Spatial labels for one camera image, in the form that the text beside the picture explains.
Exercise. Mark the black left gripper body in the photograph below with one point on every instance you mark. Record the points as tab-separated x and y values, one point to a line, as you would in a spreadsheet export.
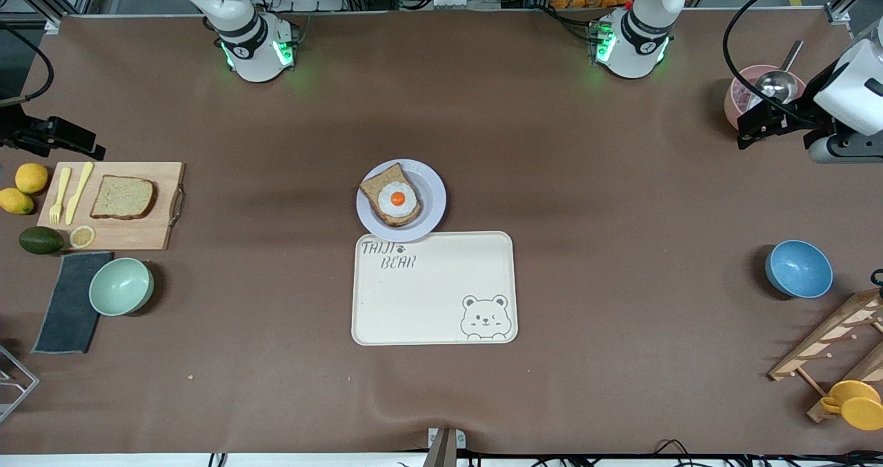
804	112

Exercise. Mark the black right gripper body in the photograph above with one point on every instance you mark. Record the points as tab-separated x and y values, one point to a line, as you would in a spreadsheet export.
19	136

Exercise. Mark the plain brown bread slice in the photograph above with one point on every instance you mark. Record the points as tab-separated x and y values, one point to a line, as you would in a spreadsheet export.
123	197

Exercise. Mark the round white plate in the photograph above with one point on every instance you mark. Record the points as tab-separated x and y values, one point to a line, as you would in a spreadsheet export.
431	198

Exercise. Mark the clear ice cubes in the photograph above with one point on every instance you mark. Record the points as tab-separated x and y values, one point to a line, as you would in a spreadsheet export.
746	96

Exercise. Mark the pink bowl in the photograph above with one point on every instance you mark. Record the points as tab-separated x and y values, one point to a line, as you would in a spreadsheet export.
732	112

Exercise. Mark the metal scoop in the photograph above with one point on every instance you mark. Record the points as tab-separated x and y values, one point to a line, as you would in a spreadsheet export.
776	86

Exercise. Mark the round yellow lemon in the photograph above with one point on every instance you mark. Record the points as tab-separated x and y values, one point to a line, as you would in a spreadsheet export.
32	178

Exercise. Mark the yellow plastic knife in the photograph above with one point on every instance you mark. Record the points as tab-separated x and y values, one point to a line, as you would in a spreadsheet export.
78	194

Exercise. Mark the yellow plastic fork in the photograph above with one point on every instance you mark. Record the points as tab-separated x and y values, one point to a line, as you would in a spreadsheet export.
60	194

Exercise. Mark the oval yellow lemon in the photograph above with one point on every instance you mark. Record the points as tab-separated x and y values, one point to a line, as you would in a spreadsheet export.
15	201

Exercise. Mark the lemon slice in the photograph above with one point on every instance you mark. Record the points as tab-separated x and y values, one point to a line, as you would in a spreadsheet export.
82	236

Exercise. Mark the wooden cutting board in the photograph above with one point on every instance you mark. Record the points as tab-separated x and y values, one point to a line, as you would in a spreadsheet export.
131	232

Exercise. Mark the green avocado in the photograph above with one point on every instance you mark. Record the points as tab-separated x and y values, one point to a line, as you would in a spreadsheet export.
41	240

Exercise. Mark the mint green bowl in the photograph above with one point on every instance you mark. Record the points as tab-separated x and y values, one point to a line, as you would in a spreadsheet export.
121	286

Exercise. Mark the blue bowl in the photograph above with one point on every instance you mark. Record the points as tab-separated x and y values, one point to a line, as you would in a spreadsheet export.
799	269

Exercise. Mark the dark grey cloth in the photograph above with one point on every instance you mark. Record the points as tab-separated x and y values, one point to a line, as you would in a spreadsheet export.
69	315

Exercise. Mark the wooden cup rack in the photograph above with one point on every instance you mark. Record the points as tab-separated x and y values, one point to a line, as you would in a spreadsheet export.
835	336

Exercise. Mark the yellow cup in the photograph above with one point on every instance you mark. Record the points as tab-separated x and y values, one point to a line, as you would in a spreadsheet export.
855	405

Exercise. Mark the toast with fried egg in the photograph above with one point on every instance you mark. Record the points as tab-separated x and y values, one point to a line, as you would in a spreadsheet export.
379	187

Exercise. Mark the fried egg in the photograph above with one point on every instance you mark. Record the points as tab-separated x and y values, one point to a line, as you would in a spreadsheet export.
398	199

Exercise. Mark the cream tray with bear print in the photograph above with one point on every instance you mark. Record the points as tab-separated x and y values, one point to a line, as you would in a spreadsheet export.
428	294

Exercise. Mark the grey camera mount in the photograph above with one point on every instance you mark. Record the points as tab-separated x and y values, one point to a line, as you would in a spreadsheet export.
441	448

